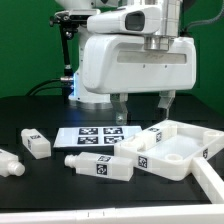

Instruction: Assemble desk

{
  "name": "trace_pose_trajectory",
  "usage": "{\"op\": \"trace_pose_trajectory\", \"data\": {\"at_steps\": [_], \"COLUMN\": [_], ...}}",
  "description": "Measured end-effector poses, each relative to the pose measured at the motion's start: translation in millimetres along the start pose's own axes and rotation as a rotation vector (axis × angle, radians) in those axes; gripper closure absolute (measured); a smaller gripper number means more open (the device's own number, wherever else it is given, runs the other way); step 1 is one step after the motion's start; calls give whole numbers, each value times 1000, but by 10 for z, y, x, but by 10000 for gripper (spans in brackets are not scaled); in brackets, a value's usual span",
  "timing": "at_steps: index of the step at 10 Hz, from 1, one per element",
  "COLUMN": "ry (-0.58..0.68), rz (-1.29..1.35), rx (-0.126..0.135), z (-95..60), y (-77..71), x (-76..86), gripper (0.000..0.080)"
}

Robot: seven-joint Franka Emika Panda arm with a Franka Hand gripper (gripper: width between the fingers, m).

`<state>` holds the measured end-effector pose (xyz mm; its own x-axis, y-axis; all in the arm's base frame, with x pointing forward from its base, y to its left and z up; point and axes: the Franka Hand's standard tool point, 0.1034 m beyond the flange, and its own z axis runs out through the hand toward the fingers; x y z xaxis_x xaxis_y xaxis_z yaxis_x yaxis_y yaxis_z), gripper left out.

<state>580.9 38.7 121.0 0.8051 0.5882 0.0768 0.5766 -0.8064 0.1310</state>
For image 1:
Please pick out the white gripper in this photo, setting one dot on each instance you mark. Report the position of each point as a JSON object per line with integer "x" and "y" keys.
{"x": 120, "y": 64}

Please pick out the white desk top tray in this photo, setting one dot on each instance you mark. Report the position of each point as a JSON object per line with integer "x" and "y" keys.
{"x": 171, "y": 157}

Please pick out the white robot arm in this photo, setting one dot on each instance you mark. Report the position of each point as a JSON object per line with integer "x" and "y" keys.
{"x": 160, "y": 40}

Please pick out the white marker plate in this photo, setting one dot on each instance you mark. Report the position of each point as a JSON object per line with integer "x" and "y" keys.
{"x": 93, "y": 136}

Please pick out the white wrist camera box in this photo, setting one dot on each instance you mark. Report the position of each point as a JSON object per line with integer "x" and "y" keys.
{"x": 139, "y": 20}

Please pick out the white frame rail front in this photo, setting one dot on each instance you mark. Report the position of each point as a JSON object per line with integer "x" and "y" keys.
{"x": 188, "y": 214}

